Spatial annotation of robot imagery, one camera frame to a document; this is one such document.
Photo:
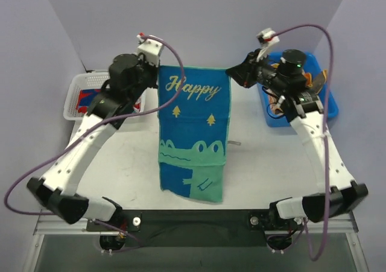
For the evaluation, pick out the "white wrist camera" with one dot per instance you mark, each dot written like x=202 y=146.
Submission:
x=267 y=39
x=150 y=50

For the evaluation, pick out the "grey orange-edged towel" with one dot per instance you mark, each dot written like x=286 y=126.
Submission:
x=316 y=83

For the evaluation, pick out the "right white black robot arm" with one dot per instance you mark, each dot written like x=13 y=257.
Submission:
x=338 y=191

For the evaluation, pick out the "blue plastic bin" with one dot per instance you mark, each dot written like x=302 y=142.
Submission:
x=272 y=115

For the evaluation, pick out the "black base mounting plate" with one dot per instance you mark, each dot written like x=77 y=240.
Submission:
x=196 y=228

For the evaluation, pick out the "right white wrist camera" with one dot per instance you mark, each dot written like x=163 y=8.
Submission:
x=267 y=39

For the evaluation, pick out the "white perforated plastic basket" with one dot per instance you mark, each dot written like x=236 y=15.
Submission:
x=72 y=100

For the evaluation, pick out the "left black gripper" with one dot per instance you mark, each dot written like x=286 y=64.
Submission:
x=151 y=73

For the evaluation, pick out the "red blue tiger towel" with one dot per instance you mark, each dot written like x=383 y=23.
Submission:
x=107 y=103

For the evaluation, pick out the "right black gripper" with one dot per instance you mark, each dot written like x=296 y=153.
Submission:
x=248 y=70

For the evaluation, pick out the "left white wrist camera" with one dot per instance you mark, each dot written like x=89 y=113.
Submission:
x=150 y=50

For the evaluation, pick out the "green teal towel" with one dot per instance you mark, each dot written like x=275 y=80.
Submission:
x=193 y=132

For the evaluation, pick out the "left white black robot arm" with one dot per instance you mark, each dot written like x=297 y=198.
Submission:
x=56 y=190

